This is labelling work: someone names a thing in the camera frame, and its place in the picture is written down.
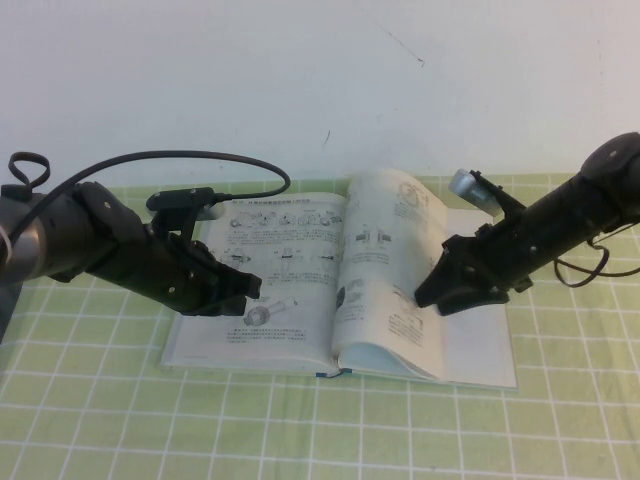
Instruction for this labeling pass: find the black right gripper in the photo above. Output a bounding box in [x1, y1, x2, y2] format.
[414, 219, 534, 318]

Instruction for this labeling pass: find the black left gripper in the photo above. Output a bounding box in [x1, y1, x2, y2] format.
[142, 224, 264, 318]

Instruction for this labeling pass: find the illustrated technical book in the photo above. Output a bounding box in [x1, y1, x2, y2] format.
[158, 167, 520, 392]

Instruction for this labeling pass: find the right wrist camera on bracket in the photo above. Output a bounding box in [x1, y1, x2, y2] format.
[448, 168, 527, 227]

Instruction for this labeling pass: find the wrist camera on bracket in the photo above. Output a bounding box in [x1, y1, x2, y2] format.
[448, 168, 527, 227]
[146, 186, 224, 237]

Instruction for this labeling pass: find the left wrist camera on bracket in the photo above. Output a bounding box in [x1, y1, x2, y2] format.
[146, 186, 224, 237]

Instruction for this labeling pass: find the thick black camera cable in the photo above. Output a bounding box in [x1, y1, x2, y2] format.
[0, 151, 292, 251]

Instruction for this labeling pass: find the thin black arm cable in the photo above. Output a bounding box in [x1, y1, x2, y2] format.
[551, 228, 640, 290]

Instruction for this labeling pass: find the thin black looped cable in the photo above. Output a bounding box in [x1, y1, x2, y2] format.
[8, 151, 51, 190]

